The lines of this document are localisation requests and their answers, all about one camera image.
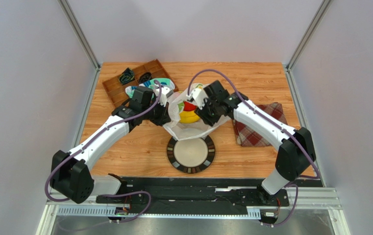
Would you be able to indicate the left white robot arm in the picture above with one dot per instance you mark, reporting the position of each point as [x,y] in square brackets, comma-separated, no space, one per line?
[70,177]

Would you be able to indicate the white plastic bag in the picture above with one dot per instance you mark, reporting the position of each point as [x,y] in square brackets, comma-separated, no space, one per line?
[183,131]

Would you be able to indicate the wooden divided tray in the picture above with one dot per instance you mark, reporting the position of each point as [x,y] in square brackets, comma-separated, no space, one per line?
[131,76]

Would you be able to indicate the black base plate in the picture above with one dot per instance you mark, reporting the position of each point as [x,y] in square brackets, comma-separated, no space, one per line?
[195,196]

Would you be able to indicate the aluminium frame rail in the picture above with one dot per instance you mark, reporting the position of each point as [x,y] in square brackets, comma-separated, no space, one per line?
[312,211]

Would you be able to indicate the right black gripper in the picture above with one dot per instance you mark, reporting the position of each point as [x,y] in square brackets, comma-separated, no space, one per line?
[206,111]

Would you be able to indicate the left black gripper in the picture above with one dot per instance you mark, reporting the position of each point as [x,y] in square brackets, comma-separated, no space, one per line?
[164,117]

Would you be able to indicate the yellow banana bunch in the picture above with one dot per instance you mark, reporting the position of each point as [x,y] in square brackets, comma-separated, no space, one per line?
[188,117]

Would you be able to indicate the teal white socks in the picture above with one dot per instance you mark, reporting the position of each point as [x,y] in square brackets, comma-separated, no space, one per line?
[165,82]

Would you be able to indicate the round patterned ceramic plate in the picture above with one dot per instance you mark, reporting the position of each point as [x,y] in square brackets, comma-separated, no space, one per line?
[191,156]

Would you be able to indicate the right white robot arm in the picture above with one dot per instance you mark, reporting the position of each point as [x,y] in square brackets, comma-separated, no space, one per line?
[295,149]

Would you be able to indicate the red fake apple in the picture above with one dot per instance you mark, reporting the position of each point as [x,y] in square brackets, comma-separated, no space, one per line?
[188,107]

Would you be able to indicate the red plaid cloth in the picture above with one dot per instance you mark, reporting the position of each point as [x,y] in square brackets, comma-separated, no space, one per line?
[262,128]

